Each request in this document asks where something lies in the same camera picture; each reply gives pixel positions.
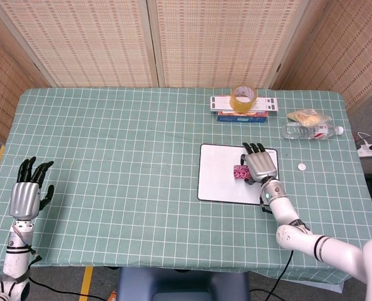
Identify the white black-edged mouse pad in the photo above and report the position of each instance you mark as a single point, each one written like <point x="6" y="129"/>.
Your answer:
<point x="217" y="175"/>

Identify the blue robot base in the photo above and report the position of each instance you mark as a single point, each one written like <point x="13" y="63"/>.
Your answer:
<point x="179" y="285"/>

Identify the white power strip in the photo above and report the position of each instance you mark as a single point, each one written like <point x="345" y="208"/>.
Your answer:
<point x="369" y="152"/>

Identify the small pink patterned object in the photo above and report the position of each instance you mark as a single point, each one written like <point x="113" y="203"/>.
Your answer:
<point x="240" y="172"/>

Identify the yellow packing tape roll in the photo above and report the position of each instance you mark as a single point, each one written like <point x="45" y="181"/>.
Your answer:
<point x="244" y="105"/>

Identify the blue cardboard box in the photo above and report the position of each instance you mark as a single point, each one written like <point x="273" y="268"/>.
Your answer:
<point x="236" y="118"/>

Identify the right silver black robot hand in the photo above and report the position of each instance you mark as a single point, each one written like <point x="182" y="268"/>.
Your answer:
<point x="261" y="166"/>

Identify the green checkered tablecloth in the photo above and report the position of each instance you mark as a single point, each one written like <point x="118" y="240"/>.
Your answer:
<point x="126" y="172"/>

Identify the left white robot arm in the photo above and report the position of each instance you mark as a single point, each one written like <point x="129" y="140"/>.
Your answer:
<point x="13" y="263"/>

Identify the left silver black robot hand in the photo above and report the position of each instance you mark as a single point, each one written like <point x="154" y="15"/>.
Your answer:
<point x="24" y="199"/>

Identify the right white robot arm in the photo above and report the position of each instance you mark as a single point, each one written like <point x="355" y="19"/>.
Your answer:
<point x="298" y="238"/>

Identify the bamboo folding screen panel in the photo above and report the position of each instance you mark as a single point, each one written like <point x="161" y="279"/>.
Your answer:
<point x="79" y="40"/>
<point x="220" y="40"/>
<point x="4" y="87"/>
<point x="339" y="47"/>

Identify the bread in plastic bag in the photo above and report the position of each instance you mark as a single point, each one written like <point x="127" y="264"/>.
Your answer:
<point x="308" y="116"/>

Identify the small white round cap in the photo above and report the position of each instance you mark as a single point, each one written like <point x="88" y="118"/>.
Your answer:
<point x="302" y="166"/>

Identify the clear plastic water bottle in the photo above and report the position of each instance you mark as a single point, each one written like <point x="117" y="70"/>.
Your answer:
<point x="308" y="131"/>

